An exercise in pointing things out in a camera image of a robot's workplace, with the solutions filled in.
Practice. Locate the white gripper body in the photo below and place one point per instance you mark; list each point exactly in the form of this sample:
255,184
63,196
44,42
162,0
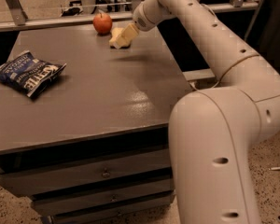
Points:
144,20

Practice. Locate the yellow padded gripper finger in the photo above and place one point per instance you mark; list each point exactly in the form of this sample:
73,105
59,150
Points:
126,36

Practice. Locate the yellow sponge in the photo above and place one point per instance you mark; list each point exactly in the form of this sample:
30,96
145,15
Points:
112,42

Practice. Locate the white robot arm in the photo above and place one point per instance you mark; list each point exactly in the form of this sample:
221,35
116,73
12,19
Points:
211,130

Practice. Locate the red apple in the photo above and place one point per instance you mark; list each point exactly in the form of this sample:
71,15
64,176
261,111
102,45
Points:
102,23

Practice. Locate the grey metal base block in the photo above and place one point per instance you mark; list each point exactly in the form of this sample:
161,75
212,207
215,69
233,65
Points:
200,79

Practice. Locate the blue kettle chips bag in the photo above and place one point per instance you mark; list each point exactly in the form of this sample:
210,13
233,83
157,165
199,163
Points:
28,74

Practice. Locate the grey drawer cabinet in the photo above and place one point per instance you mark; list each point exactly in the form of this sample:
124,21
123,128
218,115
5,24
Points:
106,104

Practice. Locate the bottom drawer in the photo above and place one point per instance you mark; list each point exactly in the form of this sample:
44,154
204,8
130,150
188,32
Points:
97,213

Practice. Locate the drawer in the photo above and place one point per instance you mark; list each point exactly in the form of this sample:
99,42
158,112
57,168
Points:
97,213
103,195
35,181

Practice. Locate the middle drawer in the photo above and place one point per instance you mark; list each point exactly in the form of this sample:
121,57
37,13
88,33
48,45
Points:
103,195

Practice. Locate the top drawer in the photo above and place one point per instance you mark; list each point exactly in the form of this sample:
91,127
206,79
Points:
35,181

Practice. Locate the metal railing frame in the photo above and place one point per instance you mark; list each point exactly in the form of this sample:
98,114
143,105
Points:
19,15

